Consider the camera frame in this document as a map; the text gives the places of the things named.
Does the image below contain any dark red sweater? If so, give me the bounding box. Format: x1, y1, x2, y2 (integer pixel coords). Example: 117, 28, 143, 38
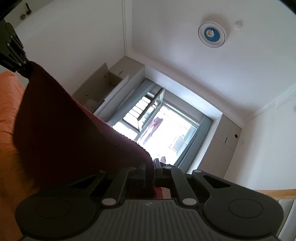
12, 60, 171, 240

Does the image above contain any tall grey wardrobe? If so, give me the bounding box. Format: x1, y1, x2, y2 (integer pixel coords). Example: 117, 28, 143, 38
198, 115, 242, 178

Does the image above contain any purple garment hanging outside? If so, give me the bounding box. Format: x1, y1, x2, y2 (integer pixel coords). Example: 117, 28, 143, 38
138, 118, 163, 145

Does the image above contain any open shelf cabinet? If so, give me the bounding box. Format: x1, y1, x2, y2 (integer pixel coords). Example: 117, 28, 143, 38
72, 62, 130, 114

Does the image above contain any orange bed sheet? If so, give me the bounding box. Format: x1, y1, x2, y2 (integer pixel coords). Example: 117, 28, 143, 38
0, 71, 36, 240

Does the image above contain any round ceiling lamp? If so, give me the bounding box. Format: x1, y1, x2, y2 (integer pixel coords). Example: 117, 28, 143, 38
198, 21, 227, 48

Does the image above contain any white smoke detector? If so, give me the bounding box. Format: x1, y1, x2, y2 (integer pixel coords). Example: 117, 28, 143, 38
234, 20, 243, 30

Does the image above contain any window with grey frame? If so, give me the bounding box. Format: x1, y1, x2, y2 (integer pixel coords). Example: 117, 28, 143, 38
107, 79, 212, 173

